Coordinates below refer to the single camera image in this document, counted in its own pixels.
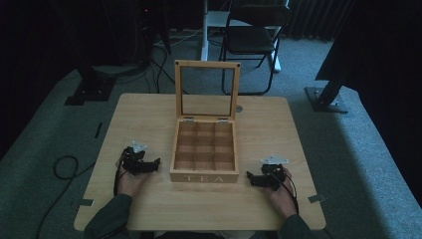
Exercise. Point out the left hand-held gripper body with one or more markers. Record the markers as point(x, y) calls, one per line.
point(134, 161)

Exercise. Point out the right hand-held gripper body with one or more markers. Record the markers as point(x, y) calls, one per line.
point(273, 172)

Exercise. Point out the person's left hand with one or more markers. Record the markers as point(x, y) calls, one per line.
point(130, 184)

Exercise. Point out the person's right hand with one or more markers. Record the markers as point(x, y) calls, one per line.
point(282, 199)

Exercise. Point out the black tape strip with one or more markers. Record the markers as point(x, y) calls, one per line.
point(98, 130)

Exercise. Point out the grey tape piece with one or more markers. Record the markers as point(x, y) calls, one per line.
point(316, 198)
point(86, 202)

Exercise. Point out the wooden tea box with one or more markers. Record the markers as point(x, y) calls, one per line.
point(204, 149)

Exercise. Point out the small round metal disc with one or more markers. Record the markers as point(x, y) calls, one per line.
point(239, 108)

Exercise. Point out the black stand base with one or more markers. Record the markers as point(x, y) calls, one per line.
point(326, 98)
point(93, 89)

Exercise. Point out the black folding chair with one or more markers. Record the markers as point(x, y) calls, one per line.
point(252, 40)

